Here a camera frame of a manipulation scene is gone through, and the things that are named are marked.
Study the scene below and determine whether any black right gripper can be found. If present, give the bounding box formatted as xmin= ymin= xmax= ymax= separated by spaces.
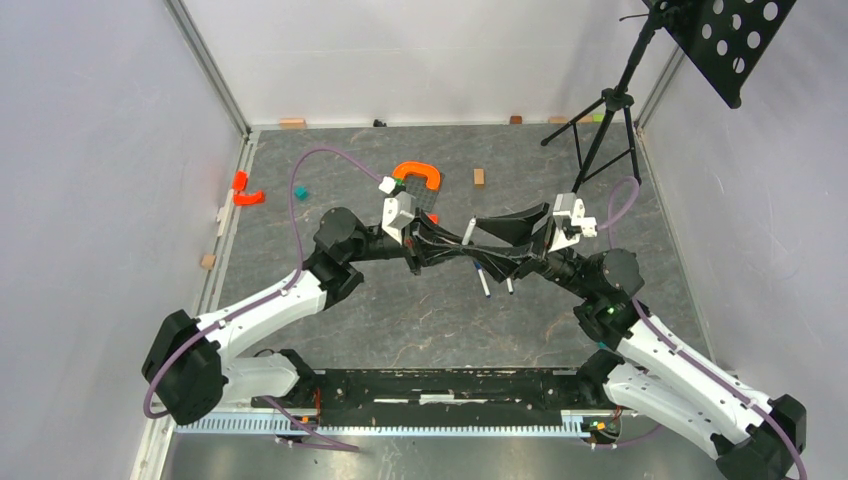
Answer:
xmin=461 ymin=201 xmax=596 ymax=301

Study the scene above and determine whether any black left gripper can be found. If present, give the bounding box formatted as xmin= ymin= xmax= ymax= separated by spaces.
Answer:
xmin=345 ymin=207 xmax=468 ymax=275

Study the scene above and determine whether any white pen blue tip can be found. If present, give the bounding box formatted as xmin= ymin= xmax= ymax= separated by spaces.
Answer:
xmin=476 ymin=268 xmax=491 ymax=298

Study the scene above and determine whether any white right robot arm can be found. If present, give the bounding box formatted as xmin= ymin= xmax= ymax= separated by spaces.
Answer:
xmin=462 ymin=195 xmax=808 ymax=479

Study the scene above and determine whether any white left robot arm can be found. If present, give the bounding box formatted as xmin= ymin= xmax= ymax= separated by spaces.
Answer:
xmin=142 ymin=208 xmax=411 ymax=425

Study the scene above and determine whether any grey lego baseplate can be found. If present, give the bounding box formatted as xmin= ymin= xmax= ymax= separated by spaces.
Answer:
xmin=403 ymin=175 xmax=440 ymax=213

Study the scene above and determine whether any orange arch block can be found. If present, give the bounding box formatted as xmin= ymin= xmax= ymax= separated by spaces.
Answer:
xmin=392 ymin=161 xmax=442 ymax=191

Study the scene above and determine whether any wooden block on table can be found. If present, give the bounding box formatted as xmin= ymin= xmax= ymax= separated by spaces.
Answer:
xmin=473 ymin=168 xmax=485 ymax=187

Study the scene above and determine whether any wooden block back right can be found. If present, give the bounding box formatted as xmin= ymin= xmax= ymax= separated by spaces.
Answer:
xmin=548 ymin=115 xmax=594 ymax=125

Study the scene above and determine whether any small teal cube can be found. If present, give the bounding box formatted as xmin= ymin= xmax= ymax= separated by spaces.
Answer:
xmin=294 ymin=186 xmax=309 ymax=201

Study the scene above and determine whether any black tripod stand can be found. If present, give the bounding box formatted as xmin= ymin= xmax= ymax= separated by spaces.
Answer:
xmin=540 ymin=1 xmax=670 ymax=194

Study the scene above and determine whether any orange curved block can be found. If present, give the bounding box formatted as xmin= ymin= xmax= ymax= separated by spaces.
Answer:
xmin=233 ymin=190 xmax=266 ymax=207

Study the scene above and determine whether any orange block upright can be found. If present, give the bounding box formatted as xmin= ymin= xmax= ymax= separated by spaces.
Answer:
xmin=231 ymin=170 xmax=248 ymax=192

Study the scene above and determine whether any black perforated plate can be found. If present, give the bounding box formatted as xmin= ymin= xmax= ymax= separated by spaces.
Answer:
xmin=651 ymin=0 xmax=796 ymax=109

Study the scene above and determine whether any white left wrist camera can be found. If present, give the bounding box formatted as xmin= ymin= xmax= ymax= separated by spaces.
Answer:
xmin=378 ymin=176 xmax=416 ymax=246

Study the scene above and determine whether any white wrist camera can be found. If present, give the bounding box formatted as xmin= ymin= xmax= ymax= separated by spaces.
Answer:
xmin=378 ymin=176 xmax=416 ymax=246
xmin=548 ymin=193 xmax=597 ymax=253

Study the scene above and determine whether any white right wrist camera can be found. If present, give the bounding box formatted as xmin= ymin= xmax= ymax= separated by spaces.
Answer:
xmin=548 ymin=193 xmax=597 ymax=253

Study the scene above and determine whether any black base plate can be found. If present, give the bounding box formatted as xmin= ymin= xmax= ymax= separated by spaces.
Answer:
xmin=274 ymin=368 xmax=617 ymax=428

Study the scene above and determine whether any blue cable duct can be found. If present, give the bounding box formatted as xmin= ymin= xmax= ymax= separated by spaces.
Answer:
xmin=175 ymin=411 xmax=609 ymax=440

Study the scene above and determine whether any wooden block back wall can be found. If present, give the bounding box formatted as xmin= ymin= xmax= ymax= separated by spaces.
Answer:
xmin=278 ymin=118 xmax=307 ymax=130

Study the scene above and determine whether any wooden block left rail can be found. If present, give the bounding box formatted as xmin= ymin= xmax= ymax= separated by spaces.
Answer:
xmin=200 ymin=254 xmax=217 ymax=270

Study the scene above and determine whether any aluminium frame rail left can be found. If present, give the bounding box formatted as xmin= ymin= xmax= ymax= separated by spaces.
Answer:
xmin=189 ymin=131 xmax=260 ymax=317

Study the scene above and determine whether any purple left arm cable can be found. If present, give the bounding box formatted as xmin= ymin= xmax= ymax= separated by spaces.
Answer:
xmin=142 ymin=146 xmax=386 ymax=453

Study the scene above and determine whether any aluminium corner post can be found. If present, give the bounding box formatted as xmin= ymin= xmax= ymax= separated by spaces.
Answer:
xmin=163 ymin=0 xmax=252 ymax=138

